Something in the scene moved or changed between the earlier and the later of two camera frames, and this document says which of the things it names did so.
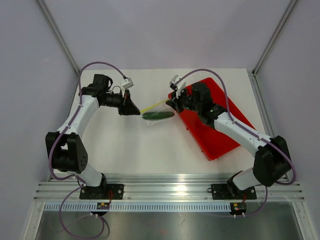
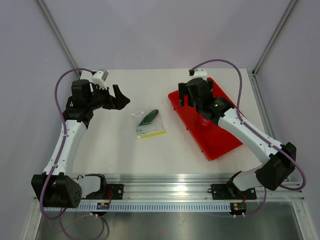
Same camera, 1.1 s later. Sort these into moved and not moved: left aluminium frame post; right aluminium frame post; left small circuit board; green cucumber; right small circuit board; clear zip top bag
Moved: green cucumber; clear zip top bag
Not moved: right small circuit board; right aluminium frame post; left aluminium frame post; left small circuit board
